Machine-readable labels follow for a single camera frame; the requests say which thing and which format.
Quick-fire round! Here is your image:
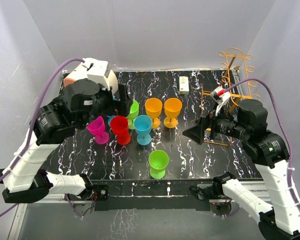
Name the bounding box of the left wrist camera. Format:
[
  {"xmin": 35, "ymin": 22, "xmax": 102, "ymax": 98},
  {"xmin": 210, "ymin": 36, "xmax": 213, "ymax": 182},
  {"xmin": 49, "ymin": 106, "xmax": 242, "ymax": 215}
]
[{"xmin": 81, "ymin": 58, "xmax": 111, "ymax": 90}]

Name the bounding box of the yellow wine glass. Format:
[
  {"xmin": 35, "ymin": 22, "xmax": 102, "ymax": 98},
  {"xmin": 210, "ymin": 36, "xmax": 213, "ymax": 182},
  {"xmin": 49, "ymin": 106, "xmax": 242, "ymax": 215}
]
[
  {"xmin": 163, "ymin": 98, "xmax": 183, "ymax": 129},
  {"xmin": 145, "ymin": 98, "xmax": 163, "ymax": 129}
]

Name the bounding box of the magenta wine glass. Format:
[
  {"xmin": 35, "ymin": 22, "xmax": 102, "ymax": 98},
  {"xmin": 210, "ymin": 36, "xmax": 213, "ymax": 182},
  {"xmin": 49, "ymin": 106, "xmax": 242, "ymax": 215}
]
[{"xmin": 86, "ymin": 116, "xmax": 110, "ymax": 145}]

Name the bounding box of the white cylindrical drum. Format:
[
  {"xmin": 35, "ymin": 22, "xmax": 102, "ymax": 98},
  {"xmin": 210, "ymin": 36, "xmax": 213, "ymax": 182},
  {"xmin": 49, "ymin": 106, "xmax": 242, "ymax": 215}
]
[{"xmin": 63, "ymin": 62, "xmax": 119, "ymax": 96}]

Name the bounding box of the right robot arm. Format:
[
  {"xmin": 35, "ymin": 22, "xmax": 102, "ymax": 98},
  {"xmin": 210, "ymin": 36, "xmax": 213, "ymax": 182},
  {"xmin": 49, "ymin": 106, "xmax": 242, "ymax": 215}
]
[{"xmin": 182, "ymin": 99, "xmax": 300, "ymax": 240}]

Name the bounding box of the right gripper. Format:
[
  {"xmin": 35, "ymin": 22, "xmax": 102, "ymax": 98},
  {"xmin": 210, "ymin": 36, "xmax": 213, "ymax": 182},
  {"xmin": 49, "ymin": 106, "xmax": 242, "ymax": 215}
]
[{"xmin": 182, "ymin": 102, "xmax": 248, "ymax": 144}]

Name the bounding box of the light blue wine glass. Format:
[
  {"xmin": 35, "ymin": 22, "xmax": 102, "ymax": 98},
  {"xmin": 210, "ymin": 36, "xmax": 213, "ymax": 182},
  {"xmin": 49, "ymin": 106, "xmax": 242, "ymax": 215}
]
[{"xmin": 133, "ymin": 115, "xmax": 152, "ymax": 146}]

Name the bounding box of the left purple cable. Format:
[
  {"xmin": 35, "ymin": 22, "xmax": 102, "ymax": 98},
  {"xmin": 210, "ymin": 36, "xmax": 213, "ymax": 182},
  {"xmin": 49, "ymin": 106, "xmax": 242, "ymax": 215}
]
[{"xmin": 0, "ymin": 57, "xmax": 87, "ymax": 222}]

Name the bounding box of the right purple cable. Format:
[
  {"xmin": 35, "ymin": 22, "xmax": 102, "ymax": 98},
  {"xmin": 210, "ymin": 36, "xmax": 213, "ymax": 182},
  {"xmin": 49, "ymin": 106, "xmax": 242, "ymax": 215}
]
[{"xmin": 222, "ymin": 77, "xmax": 300, "ymax": 226}]

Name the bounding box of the pale green wine glass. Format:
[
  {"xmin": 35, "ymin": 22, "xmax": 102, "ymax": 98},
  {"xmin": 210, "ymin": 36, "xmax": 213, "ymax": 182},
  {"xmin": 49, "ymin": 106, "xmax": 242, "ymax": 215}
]
[{"xmin": 126, "ymin": 100, "xmax": 139, "ymax": 130}]

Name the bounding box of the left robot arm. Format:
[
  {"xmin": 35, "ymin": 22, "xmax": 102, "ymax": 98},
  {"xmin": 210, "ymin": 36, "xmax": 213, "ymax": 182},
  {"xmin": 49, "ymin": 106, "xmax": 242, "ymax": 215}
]
[{"xmin": 0, "ymin": 78, "xmax": 133, "ymax": 204}]

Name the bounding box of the gold wire glass rack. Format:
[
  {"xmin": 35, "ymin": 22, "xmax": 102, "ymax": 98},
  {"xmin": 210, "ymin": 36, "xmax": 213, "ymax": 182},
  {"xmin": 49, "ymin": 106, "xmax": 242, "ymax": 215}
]
[{"xmin": 198, "ymin": 47, "xmax": 262, "ymax": 148}]

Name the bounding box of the dark blue wine glass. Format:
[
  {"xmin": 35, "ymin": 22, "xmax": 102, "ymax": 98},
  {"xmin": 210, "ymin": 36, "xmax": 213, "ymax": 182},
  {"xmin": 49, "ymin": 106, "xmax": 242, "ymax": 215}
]
[{"xmin": 107, "ymin": 115, "xmax": 116, "ymax": 127}]

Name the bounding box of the black front base bar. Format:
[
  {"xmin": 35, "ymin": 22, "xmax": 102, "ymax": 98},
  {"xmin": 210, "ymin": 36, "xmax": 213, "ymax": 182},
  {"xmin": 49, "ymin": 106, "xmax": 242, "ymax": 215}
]
[{"xmin": 92, "ymin": 179, "xmax": 211, "ymax": 211}]

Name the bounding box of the purple cable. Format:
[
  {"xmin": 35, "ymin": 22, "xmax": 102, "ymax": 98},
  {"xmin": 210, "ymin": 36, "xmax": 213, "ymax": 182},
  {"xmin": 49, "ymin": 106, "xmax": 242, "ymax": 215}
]
[
  {"xmin": 0, "ymin": 57, "xmax": 87, "ymax": 222},
  {"xmin": 222, "ymin": 77, "xmax": 300, "ymax": 226}
]

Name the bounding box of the red wine glass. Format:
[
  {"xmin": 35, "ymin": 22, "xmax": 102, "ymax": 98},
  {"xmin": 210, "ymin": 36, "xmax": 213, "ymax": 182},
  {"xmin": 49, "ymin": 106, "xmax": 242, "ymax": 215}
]
[{"xmin": 110, "ymin": 116, "xmax": 131, "ymax": 146}]

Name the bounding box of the small white box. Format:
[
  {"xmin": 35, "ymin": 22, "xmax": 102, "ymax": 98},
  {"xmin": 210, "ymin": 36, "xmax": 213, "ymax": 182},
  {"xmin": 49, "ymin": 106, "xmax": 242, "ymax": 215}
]
[{"xmin": 178, "ymin": 76, "xmax": 190, "ymax": 95}]

